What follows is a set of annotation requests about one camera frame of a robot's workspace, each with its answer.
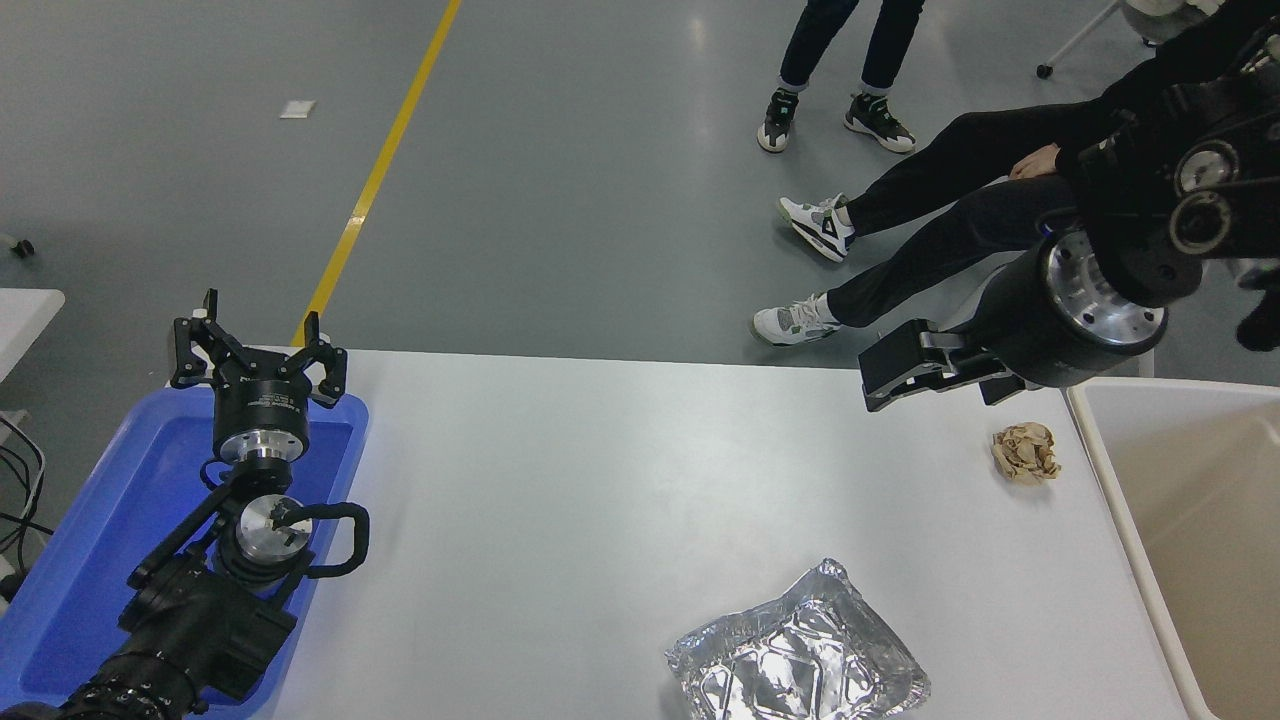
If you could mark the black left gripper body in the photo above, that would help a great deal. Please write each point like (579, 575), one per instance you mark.
(262, 405)

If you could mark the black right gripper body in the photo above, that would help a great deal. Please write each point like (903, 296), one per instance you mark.
(1020, 320)

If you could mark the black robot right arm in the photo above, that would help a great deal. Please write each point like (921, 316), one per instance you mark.
(1140, 265)

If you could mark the person's left hand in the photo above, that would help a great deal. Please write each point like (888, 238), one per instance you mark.
(1035, 162)

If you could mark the crumpled tan paper ball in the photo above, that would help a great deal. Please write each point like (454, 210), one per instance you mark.
(1024, 454)

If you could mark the person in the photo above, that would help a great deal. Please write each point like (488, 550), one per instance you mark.
(950, 150)
(815, 40)

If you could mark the white side table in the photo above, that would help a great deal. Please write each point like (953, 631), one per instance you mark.
(25, 315)

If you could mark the blue plastic tray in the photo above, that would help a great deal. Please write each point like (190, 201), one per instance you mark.
(100, 520)

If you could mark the black chair caster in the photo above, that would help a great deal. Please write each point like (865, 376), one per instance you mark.
(22, 247)

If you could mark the white floor tag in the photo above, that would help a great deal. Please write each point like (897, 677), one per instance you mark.
(297, 109)

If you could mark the large pale bin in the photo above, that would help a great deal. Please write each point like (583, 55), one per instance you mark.
(1220, 560)

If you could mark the crumpled foil tray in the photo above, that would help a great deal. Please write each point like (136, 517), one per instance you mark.
(795, 660)

